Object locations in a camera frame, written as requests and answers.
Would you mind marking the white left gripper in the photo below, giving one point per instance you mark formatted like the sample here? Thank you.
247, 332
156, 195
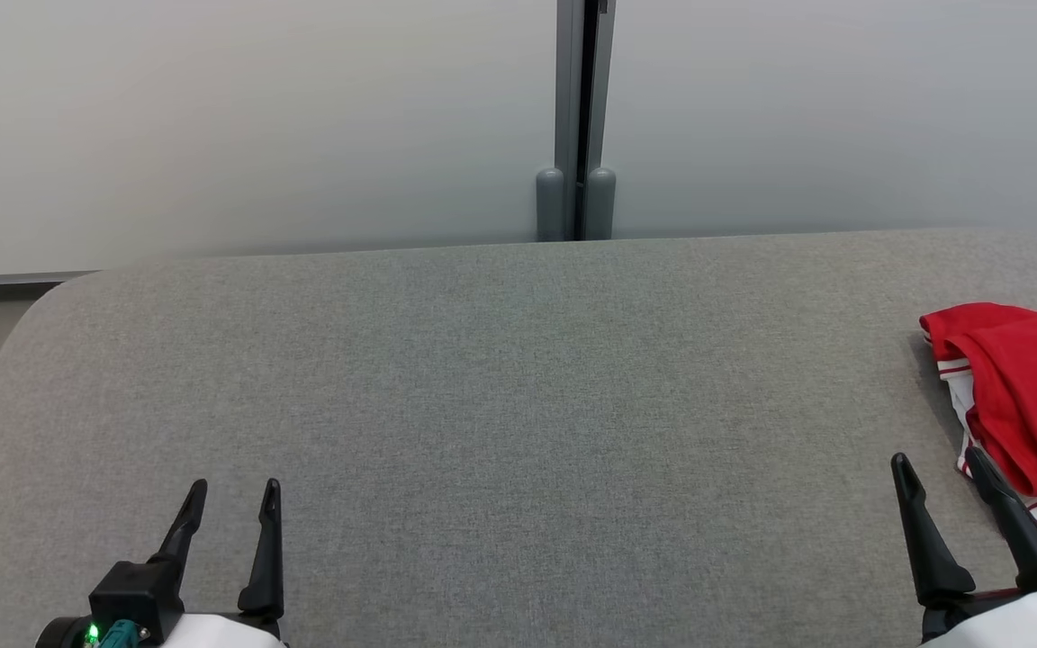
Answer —
221, 633

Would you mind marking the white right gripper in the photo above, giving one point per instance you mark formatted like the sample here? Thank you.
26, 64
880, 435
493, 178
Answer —
1014, 621

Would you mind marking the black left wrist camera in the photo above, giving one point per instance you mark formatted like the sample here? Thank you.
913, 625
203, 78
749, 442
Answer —
136, 594

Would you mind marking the grey partition base rail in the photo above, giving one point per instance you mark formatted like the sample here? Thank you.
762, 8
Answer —
14, 280

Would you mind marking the grey partition post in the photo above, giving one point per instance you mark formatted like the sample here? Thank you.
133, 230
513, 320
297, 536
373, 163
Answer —
605, 108
568, 90

